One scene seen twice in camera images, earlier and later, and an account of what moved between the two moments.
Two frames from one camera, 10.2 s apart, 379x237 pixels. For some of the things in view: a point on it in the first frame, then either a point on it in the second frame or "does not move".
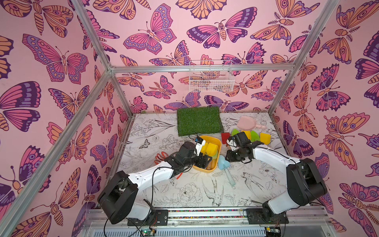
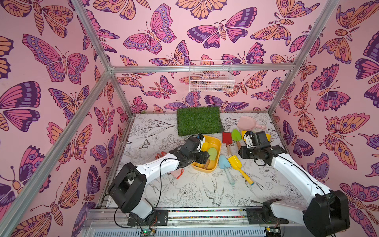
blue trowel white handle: x=223 y=164 does not move
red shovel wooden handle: x=224 y=136 does not move
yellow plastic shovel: x=211 y=149 -> x=236 y=164
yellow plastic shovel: x=265 y=138 does not move
